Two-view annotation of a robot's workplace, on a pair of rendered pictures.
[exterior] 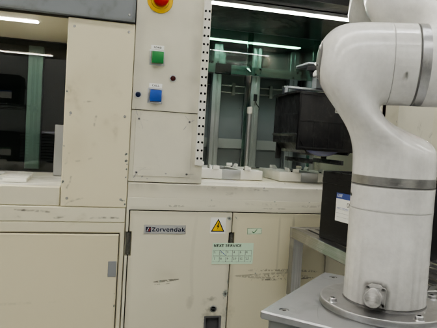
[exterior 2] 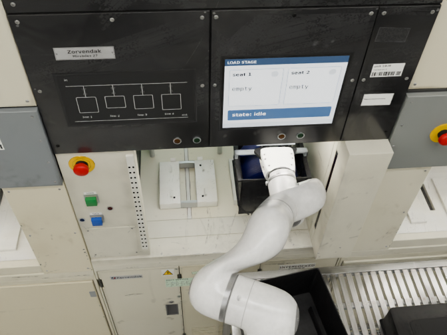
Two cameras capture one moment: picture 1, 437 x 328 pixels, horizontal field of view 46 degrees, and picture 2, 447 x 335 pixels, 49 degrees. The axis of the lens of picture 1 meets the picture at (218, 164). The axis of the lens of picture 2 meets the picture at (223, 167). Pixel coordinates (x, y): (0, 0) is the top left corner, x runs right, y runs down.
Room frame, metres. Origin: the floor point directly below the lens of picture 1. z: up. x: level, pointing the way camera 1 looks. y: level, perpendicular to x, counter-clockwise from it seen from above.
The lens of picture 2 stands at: (0.58, -0.31, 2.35)
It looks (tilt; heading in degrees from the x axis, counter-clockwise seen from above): 49 degrees down; 8
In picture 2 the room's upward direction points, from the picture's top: 2 degrees clockwise
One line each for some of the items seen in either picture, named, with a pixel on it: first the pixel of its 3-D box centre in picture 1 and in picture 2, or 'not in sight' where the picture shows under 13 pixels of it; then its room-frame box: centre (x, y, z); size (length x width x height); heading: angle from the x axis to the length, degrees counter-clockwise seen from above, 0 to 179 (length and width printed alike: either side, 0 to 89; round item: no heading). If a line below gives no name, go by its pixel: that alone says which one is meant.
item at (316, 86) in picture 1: (316, 114); (268, 167); (1.68, -0.31, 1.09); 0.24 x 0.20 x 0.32; 105
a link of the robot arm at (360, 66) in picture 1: (376, 103); not in sight; (0.77, -0.23, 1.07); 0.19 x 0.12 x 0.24; 81
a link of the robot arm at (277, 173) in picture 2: not in sight; (281, 180); (1.52, -0.35, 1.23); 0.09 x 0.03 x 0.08; 105
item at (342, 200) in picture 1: (398, 211); (289, 327); (1.25, -0.45, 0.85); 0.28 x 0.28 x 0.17; 25
